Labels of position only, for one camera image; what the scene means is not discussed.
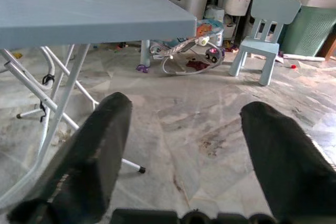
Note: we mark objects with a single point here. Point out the dark red cloth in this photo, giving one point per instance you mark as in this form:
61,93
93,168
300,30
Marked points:
197,64

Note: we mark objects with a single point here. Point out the white paper roll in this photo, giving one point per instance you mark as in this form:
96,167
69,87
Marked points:
302,57

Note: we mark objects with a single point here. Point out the white fabric basket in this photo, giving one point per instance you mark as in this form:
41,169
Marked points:
237,6

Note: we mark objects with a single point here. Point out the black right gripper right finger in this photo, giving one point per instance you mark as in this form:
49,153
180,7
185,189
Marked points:
288,169

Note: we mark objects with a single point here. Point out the white lidded bin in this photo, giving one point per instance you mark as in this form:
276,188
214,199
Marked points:
189,1

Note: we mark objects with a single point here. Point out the purple toy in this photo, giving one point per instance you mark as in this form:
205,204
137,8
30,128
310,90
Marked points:
142,68

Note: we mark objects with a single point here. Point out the red ball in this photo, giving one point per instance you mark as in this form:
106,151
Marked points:
293,66

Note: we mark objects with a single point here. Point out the grey toy car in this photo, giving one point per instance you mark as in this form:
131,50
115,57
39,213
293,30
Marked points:
213,55

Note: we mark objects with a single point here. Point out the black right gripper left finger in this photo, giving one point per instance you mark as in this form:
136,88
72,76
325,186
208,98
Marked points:
86,161

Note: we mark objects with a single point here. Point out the colourful baby bouncer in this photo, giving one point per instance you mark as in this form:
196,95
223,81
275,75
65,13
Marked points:
207,28

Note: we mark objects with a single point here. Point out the white nappy pack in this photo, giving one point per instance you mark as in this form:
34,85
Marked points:
214,13

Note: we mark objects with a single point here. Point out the green laundry basket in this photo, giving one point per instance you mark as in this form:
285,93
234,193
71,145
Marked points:
309,30

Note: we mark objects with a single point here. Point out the grey folding table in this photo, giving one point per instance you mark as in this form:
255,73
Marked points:
78,6

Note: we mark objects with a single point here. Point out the light blue children's chair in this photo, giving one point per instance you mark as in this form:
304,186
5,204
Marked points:
258,47

